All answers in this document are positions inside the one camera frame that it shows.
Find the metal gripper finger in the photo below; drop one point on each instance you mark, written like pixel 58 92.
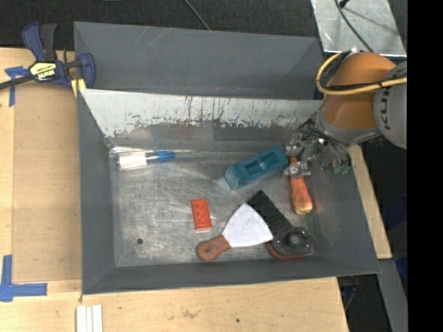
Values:
pixel 295 144
pixel 298 171

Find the orange toy carrot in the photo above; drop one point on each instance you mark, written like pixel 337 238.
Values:
pixel 300 195

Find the teal blue plastic box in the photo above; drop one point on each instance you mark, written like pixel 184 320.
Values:
pixel 257 166

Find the small red flat block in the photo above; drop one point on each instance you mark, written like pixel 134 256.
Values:
pixel 201 214

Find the grey metal bin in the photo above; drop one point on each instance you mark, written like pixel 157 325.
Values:
pixel 166 202

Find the clear tube with blue cap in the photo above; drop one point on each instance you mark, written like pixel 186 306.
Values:
pixel 133 160

